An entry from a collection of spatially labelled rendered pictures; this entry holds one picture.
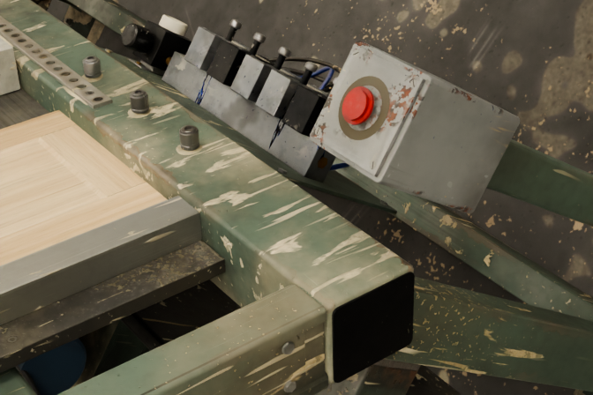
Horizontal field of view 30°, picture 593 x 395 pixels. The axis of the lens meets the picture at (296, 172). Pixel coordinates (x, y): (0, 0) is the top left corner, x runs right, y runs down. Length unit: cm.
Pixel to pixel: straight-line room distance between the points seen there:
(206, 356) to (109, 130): 49
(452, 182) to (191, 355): 33
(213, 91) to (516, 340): 56
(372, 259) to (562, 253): 89
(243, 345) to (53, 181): 46
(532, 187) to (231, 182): 36
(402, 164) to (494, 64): 113
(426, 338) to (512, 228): 86
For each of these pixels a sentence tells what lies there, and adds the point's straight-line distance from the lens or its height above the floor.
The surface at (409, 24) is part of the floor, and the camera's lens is 240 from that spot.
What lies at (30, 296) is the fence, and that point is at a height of 107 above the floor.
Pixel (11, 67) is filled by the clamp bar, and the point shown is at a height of 92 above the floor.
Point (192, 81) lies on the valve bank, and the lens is 166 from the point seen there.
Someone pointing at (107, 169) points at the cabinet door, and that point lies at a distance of 147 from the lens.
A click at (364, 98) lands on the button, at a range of 112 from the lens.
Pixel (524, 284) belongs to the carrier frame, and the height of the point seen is 18.
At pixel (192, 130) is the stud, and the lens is 141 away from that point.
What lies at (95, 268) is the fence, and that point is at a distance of 128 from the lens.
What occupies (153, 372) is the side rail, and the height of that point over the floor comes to 107.
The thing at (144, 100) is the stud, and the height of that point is 87.
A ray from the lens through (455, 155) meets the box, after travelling 117.
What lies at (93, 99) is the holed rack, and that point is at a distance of 157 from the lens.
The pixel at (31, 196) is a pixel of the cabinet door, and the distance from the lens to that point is 145.
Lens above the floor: 176
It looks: 44 degrees down
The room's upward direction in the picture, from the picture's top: 72 degrees counter-clockwise
